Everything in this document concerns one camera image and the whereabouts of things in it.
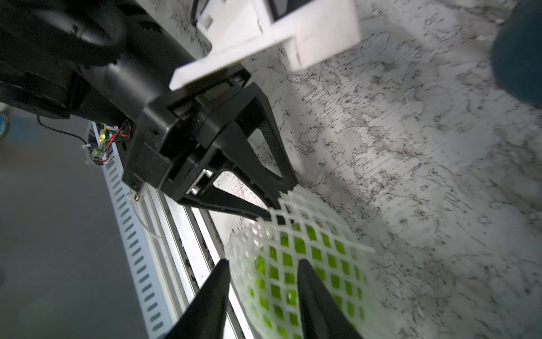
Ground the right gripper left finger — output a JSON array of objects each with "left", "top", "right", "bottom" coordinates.
[{"left": 165, "top": 258, "right": 230, "bottom": 339}]

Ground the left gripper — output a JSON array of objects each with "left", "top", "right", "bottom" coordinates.
[{"left": 123, "top": 65, "right": 298, "bottom": 220}]

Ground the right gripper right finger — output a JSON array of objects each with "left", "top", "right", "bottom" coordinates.
[{"left": 297, "top": 259, "right": 363, "bottom": 339}]

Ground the green custard apple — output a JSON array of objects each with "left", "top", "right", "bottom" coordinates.
[{"left": 243, "top": 223, "right": 368, "bottom": 338}]

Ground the white foam net sleeve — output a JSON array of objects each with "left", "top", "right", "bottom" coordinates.
[{"left": 225, "top": 186, "right": 395, "bottom": 338}]

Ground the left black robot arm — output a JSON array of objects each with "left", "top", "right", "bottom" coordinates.
[{"left": 1, "top": 1, "right": 298, "bottom": 220}]

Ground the dark blue-grey tub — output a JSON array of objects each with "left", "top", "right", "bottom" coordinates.
[{"left": 491, "top": 0, "right": 541, "bottom": 109}]

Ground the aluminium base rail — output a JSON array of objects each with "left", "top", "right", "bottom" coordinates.
[{"left": 88, "top": 122, "right": 255, "bottom": 339}]

